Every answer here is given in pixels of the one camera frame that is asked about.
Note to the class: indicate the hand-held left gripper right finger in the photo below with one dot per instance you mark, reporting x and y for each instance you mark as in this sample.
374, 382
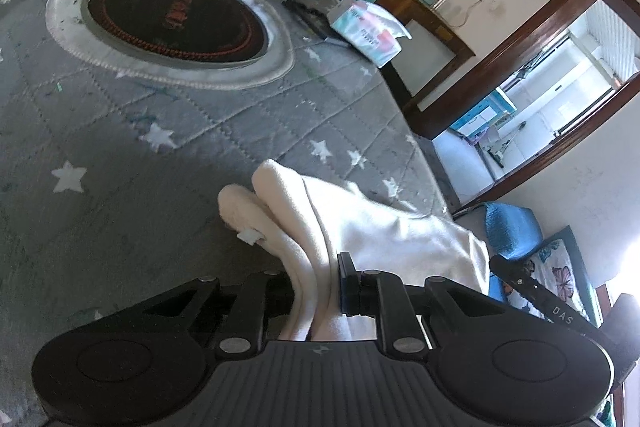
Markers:
345, 282

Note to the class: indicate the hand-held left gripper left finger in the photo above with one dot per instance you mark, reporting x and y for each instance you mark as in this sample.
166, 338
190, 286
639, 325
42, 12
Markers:
250, 307

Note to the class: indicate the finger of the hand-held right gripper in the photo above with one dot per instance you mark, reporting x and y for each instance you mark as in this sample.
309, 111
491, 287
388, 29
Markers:
540, 294

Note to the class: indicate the cream cloth garment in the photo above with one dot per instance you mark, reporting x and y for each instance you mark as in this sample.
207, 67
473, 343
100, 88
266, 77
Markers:
350, 227

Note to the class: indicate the butterfly printed blanket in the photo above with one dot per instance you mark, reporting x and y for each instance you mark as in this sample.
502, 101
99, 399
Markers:
555, 267

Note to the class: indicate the blue cloth chair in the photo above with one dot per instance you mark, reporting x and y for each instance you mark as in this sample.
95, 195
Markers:
515, 227

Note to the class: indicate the blue and white box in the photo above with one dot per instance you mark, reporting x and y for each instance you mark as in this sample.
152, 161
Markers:
480, 117

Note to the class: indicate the tissue pack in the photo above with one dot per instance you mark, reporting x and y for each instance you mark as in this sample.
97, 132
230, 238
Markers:
367, 32

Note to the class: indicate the black flat remote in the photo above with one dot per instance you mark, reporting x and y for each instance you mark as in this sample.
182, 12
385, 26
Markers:
307, 17

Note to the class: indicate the wooden side desk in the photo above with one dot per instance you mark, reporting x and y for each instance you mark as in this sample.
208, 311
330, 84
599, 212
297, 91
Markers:
435, 27

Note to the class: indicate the round black induction cooktop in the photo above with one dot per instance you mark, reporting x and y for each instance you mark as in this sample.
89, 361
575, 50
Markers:
175, 14

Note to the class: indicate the dark wooden door frame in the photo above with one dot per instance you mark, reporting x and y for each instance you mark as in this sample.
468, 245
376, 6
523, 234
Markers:
500, 52

